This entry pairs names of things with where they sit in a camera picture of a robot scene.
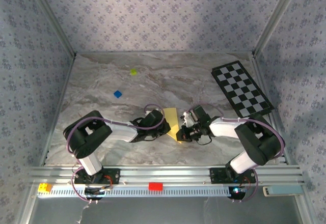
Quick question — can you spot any yellow paper sheet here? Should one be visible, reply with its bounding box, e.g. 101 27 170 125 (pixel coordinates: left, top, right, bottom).
162 107 183 144

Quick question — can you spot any black and white checkerboard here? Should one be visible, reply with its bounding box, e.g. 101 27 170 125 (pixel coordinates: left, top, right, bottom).
210 60 275 117

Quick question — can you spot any controller board with green light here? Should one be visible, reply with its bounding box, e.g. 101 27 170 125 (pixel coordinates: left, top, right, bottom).
228 186 248 201

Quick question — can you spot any grey-blue flat box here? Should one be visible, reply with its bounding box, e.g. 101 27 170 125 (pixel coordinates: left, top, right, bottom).
263 185 304 197

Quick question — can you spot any yellow and orange block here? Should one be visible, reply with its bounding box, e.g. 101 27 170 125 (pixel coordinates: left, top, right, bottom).
37 183 53 193

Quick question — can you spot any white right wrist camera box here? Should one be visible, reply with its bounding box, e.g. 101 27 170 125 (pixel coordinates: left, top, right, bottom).
181 113 196 127

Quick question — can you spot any aluminium mounting rail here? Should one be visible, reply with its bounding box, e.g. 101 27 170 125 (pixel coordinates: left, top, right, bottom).
28 165 306 186

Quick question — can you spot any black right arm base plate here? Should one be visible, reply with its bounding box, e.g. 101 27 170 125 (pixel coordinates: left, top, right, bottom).
209 167 257 184

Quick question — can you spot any white slotted cable duct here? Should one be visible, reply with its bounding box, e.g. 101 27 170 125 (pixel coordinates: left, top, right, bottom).
37 185 231 198

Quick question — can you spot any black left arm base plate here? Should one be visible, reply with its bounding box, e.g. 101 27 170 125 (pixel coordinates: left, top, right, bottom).
73 168 121 185

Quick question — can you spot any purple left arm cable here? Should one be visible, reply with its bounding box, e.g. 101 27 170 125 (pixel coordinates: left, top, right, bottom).
66 103 166 205

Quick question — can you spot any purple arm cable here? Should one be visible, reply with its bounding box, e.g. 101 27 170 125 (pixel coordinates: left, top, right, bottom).
66 103 166 205
189 103 285 204

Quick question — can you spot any controller board with red wires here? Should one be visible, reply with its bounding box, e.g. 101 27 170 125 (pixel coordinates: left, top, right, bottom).
84 186 113 201

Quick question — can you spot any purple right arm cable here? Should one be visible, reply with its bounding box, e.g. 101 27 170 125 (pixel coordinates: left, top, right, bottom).
189 103 285 204

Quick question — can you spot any aluminium frame post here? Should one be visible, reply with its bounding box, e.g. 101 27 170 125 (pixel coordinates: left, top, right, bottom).
25 0 77 58
251 0 304 57

